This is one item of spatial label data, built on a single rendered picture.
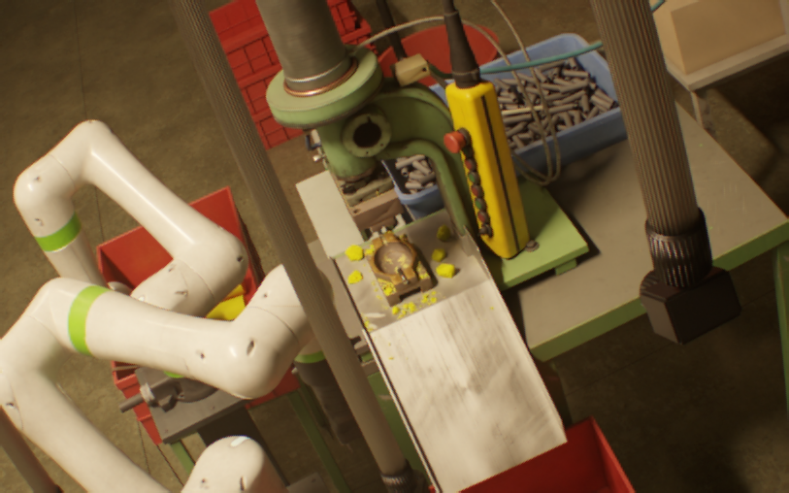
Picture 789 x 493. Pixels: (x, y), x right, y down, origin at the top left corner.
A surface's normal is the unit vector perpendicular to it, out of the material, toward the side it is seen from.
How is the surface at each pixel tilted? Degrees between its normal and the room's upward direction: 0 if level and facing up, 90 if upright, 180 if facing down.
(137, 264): 90
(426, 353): 30
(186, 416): 0
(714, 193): 0
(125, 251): 90
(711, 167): 0
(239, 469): 18
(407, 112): 90
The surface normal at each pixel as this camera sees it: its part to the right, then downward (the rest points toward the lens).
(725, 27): 0.28, 0.52
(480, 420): -0.11, -0.39
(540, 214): -0.29, -0.75
